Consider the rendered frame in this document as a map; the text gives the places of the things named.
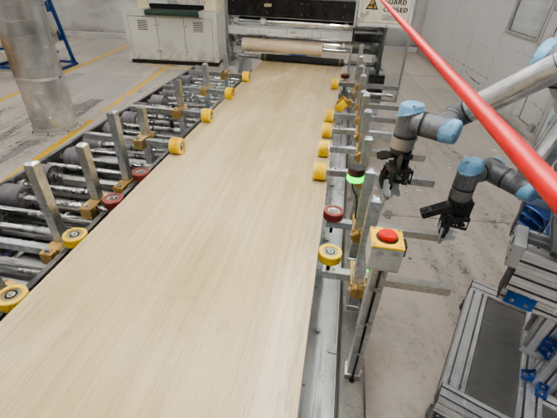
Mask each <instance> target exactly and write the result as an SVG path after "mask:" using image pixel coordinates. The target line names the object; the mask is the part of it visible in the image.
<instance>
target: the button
mask: <svg viewBox="0 0 557 418"><path fill-rule="evenodd" d="M378 236H379V238H381V239H382V240H383V241H387V242H393V241H396V240H397V237H398V235H397V233H396V232H395V231H393V230H391V229H388V228H385V229H381V230H379V234H378Z"/></svg>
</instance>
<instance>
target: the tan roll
mask: <svg viewBox="0 0 557 418"><path fill-rule="evenodd" d="M233 45H234V46H242V50H243V51H260V52H272V53H283V54H295V55H307V56H322V52H323V51H329V52H341V53H350V49H340V48H327V47H323V42H315V41H291V40H279V39H266V38H253V37H243V38H242V41H233Z"/></svg>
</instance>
